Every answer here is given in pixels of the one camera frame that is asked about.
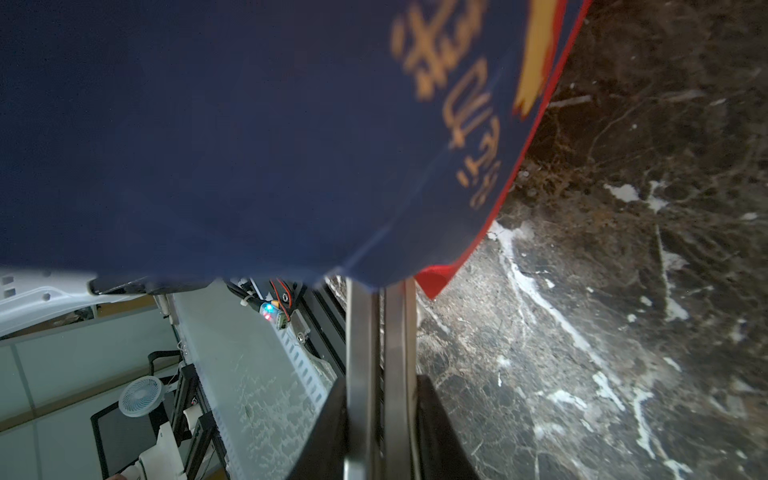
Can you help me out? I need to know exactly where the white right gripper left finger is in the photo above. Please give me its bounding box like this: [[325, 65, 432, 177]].
[[344, 279, 380, 480]]

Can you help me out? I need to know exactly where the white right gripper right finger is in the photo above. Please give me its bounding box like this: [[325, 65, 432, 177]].
[[383, 279, 420, 479]]

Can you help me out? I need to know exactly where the red paper gift bag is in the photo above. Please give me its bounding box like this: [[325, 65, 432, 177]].
[[1, 1, 590, 297]]

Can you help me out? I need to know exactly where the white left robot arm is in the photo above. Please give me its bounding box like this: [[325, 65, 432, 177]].
[[1, 267, 210, 336]]

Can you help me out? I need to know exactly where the white desk fan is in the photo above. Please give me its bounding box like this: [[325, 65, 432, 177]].
[[118, 376, 165, 418]]

